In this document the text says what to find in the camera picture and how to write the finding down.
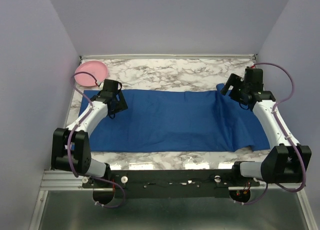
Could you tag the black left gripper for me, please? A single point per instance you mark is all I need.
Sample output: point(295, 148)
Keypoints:
point(121, 104)

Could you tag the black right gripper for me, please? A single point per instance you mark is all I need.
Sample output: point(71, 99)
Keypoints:
point(234, 79)

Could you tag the pink plastic plate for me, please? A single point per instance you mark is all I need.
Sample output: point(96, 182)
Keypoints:
point(91, 74)

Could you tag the blue surgical drape cloth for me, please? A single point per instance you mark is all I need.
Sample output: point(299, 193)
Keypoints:
point(160, 121)

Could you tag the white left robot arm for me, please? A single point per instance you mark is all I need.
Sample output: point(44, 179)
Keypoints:
point(71, 145)

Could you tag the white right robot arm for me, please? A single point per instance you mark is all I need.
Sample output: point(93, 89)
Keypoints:
point(288, 160)

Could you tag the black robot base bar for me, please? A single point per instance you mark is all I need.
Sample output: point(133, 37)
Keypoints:
point(134, 184)

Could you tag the aluminium table edge rail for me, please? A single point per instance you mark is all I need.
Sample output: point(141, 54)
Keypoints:
point(169, 56)

